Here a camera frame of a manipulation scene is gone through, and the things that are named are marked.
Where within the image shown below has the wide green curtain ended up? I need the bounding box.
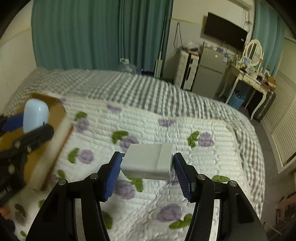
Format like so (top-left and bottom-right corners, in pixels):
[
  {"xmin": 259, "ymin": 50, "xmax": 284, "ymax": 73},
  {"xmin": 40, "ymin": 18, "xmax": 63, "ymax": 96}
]
[{"xmin": 31, "ymin": 0, "xmax": 121, "ymax": 70}]

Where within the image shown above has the floral quilted bedspread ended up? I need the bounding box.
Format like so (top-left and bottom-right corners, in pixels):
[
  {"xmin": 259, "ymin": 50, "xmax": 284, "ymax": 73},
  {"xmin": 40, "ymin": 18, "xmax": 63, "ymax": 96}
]
[{"xmin": 3, "ymin": 67, "xmax": 266, "ymax": 218}]

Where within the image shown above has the light blue oval device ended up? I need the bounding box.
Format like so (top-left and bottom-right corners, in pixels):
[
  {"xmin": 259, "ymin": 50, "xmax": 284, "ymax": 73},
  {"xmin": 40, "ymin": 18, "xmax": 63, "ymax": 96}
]
[{"xmin": 23, "ymin": 98, "xmax": 50, "ymax": 134}]

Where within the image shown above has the silver small fridge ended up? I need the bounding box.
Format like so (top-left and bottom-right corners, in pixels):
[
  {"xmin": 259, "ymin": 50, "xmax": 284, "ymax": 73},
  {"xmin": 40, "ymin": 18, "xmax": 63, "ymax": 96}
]
[{"xmin": 191, "ymin": 45, "xmax": 230, "ymax": 99}]

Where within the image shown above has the clear water jug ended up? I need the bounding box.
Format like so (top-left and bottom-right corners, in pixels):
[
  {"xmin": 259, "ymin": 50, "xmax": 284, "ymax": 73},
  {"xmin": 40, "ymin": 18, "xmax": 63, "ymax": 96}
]
[{"xmin": 117, "ymin": 58, "xmax": 139, "ymax": 75}]

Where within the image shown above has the brown cardboard box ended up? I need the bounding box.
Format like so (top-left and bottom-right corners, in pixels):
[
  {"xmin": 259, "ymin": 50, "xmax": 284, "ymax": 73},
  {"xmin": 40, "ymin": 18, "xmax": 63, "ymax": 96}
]
[{"xmin": 0, "ymin": 93, "xmax": 74, "ymax": 192}]

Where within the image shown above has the white rectangular box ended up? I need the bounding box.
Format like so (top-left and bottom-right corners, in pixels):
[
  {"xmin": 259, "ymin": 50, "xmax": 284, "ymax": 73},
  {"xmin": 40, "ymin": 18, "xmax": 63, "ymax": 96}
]
[{"xmin": 120, "ymin": 143, "xmax": 174, "ymax": 181}]

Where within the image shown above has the black wall television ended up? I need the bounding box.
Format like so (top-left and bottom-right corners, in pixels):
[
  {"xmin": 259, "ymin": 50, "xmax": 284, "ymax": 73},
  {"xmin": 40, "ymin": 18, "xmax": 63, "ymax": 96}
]
[{"xmin": 203, "ymin": 12, "xmax": 248, "ymax": 52}]

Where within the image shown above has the dark striped suitcase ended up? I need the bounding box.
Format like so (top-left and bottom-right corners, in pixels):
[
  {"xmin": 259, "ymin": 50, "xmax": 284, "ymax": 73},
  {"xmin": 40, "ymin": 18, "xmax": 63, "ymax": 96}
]
[{"xmin": 254, "ymin": 90, "xmax": 277, "ymax": 123}]

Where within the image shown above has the blue plastic basket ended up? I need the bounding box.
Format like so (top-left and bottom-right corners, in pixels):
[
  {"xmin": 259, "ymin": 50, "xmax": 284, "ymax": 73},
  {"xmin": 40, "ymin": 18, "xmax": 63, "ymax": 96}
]
[{"xmin": 225, "ymin": 91, "xmax": 246, "ymax": 110}]

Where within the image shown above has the wooden chair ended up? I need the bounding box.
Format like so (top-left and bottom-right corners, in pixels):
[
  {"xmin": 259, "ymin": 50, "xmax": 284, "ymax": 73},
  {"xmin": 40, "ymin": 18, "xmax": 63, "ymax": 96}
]
[{"xmin": 276, "ymin": 193, "xmax": 296, "ymax": 235}]

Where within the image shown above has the white plastic drawer cabinet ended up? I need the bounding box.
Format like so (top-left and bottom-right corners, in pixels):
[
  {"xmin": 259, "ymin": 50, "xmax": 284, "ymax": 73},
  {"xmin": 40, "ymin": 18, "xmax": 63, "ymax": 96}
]
[{"xmin": 173, "ymin": 50, "xmax": 200, "ymax": 91}]

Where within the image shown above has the air conditioner cable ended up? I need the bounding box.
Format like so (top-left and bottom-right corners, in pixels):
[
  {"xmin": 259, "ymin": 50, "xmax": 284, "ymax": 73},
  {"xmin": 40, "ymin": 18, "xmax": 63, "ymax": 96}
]
[{"xmin": 243, "ymin": 7, "xmax": 253, "ymax": 31}]

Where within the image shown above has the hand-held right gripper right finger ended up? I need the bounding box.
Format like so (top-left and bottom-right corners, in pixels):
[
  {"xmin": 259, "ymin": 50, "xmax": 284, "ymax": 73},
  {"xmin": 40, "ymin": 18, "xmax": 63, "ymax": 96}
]
[{"xmin": 173, "ymin": 152, "xmax": 269, "ymax": 241}]

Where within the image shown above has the white dressing table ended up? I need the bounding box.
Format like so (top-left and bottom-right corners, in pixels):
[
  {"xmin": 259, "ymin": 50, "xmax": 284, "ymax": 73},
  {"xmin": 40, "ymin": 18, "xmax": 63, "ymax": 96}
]
[{"xmin": 218, "ymin": 62, "xmax": 277, "ymax": 120}]

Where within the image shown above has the white mop pole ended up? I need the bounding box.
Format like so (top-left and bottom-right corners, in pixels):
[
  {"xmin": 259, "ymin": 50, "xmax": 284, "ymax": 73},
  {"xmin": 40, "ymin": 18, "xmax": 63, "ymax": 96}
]
[{"xmin": 154, "ymin": 9, "xmax": 168, "ymax": 78}]

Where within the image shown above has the white oval mirror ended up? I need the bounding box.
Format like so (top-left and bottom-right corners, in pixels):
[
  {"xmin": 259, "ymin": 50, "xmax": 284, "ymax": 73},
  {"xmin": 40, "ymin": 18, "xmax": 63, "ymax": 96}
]
[{"xmin": 244, "ymin": 39, "xmax": 264, "ymax": 69}]

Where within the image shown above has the black wall cable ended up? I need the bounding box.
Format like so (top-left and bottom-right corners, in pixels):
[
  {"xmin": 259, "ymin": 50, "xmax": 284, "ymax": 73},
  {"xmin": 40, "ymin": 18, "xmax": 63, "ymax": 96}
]
[{"xmin": 173, "ymin": 22, "xmax": 184, "ymax": 50}]

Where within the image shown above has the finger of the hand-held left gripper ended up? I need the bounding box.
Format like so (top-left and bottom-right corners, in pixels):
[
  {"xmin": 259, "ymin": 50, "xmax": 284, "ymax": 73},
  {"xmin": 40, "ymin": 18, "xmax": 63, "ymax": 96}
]
[
  {"xmin": 0, "ymin": 113, "xmax": 25, "ymax": 134},
  {"xmin": 14, "ymin": 124, "xmax": 55, "ymax": 153}
]

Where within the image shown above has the narrow green curtain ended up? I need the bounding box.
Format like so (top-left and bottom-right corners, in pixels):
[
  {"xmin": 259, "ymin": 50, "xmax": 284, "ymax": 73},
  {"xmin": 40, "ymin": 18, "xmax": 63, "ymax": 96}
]
[{"xmin": 252, "ymin": 0, "xmax": 286, "ymax": 45}]

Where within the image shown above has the white louvred wardrobe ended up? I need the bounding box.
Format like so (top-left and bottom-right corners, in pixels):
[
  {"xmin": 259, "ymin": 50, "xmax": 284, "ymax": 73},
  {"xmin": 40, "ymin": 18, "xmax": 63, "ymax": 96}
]
[{"xmin": 261, "ymin": 35, "xmax": 296, "ymax": 175}]

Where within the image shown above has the white floral quilt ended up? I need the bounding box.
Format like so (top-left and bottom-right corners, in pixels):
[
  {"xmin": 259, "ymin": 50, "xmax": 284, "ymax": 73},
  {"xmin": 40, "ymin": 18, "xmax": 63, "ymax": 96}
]
[{"xmin": 11, "ymin": 95, "xmax": 248, "ymax": 241}]

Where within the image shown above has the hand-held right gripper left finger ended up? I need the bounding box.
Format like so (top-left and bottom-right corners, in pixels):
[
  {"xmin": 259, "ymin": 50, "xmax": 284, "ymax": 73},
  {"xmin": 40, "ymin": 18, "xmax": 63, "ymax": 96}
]
[{"xmin": 26, "ymin": 152, "xmax": 123, "ymax": 241}]

